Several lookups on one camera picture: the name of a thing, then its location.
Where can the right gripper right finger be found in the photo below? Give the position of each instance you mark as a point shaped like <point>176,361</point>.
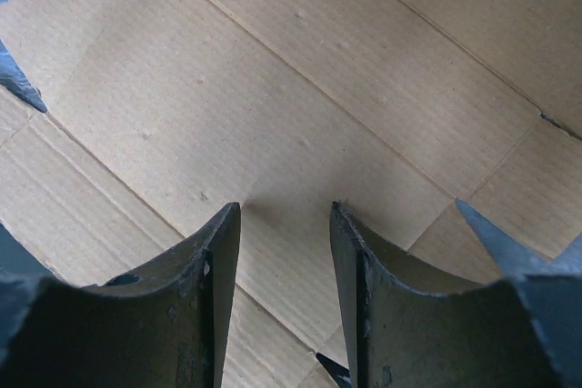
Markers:
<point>407,323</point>

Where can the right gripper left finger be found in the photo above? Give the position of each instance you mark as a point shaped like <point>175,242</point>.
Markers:
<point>163,324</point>

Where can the brown cardboard box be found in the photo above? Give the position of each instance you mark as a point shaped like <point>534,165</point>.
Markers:
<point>162,111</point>

